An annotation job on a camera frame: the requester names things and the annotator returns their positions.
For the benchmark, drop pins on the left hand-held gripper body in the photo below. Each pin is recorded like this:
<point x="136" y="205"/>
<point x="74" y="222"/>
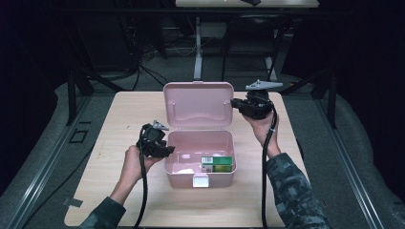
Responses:
<point x="153" y="138"/>

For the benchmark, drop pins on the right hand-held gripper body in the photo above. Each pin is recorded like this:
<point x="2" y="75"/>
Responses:
<point x="258" y="106"/>

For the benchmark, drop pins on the green medicine box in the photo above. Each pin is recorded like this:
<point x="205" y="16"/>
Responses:
<point x="221" y="163"/>

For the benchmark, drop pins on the person's right hand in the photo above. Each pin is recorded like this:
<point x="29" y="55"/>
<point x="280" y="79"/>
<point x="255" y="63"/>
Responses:
<point x="262" y="130"/>

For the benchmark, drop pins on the person's left hand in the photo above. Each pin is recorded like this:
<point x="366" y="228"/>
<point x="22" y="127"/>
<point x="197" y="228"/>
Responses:
<point x="137" y="168"/>

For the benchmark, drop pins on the black chair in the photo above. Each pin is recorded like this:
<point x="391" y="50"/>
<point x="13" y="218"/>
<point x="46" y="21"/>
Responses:
<point x="223" y="63"/>

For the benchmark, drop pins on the white background desk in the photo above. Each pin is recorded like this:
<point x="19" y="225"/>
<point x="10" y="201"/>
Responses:
<point x="198" y="47"/>

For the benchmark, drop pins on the black metal stand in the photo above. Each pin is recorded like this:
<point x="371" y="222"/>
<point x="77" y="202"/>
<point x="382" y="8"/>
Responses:
<point x="72" y="95"/>
<point x="332" y="95"/>

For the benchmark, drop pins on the black object on desk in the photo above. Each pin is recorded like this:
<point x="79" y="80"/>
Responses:
<point x="251" y="2"/>

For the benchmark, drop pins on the grey tape strip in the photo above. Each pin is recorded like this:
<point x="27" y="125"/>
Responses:
<point x="71" y="202"/>

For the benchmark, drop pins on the aluminium floor rail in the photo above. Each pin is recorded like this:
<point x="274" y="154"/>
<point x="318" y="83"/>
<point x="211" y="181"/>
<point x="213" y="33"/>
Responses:
<point x="47" y="165"/>
<point x="347" y="165"/>

